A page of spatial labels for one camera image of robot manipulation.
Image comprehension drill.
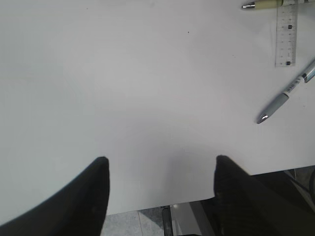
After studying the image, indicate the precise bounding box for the blue grey ballpoint pen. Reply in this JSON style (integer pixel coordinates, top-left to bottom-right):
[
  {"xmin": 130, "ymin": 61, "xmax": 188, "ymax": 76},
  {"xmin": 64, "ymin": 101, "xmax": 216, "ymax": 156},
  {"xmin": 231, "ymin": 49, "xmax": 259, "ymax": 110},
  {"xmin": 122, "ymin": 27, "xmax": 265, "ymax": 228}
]
[{"xmin": 256, "ymin": 60, "xmax": 315, "ymax": 124}]

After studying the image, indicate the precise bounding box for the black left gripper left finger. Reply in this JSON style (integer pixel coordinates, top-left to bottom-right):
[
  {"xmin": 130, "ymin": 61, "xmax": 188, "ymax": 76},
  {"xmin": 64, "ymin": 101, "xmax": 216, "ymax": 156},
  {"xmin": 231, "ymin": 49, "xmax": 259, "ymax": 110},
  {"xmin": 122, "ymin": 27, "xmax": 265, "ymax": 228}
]
[{"xmin": 0, "ymin": 157, "xmax": 110, "ymax": 236}]

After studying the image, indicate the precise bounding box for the clear plastic ruler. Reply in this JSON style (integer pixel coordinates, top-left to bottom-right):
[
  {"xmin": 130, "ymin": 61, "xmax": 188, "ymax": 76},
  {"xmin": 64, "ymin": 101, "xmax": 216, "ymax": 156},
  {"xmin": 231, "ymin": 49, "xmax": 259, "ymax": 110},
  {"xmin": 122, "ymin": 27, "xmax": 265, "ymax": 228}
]
[{"xmin": 275, "ymin": 0, "xmax": 298, "ymax": 67}]

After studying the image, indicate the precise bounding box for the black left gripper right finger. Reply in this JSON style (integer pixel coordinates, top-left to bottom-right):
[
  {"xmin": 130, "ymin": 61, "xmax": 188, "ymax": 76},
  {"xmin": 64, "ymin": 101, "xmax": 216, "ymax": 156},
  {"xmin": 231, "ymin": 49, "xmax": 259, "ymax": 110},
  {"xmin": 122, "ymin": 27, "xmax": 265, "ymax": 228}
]
[{"xmin": 214, "ymin": 155, "xmax": 315, "ymax": 236}]

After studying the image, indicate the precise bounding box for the beige grip white pen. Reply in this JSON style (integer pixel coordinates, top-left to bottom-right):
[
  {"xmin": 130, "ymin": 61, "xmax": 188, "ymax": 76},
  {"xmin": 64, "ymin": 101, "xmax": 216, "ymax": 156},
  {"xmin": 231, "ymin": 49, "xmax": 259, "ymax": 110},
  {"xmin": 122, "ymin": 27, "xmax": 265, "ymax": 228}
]
[{"xmin": 242, "ymin": 0, "xmax": 315, "ymax": 10}]

